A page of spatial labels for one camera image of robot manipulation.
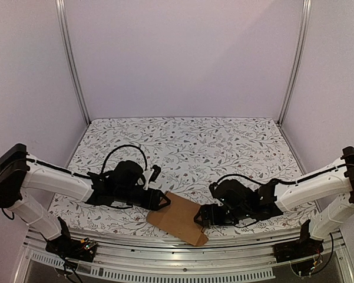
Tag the brown cardboard box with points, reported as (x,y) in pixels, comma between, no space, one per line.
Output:
(177,219)

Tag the front aluminium rail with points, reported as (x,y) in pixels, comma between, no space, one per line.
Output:
(234,258)

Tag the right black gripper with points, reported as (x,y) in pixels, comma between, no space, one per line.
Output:
(208,215)

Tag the left aluminium frame post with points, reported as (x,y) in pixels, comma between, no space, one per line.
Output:
(67,44)

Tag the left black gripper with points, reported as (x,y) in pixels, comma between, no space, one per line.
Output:
(153,199)

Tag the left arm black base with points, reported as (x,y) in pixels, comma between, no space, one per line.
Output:
(65,247)

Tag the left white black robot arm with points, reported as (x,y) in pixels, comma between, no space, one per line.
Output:
(128,183)

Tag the aluminium frame post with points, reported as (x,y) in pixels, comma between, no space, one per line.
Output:
(297,59)
(67,44)

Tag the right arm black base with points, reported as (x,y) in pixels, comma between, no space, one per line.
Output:
(300,248)

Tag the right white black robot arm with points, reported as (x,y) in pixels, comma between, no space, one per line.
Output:
(274,198)

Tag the right aluminium frame post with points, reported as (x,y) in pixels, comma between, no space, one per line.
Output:
(297,59)

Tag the floral patterned table mat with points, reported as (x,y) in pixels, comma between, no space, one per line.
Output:
(192,153)

